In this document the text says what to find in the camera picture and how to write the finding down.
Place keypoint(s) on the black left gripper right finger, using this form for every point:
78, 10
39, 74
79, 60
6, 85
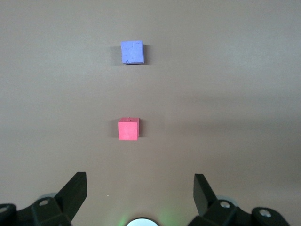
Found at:
211, 212

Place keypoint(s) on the red foam block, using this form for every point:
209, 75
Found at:
127, 130

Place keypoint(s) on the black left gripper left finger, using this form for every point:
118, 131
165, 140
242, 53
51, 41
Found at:
58, 209

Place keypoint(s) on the purple foam block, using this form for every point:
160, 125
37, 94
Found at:
132, 52

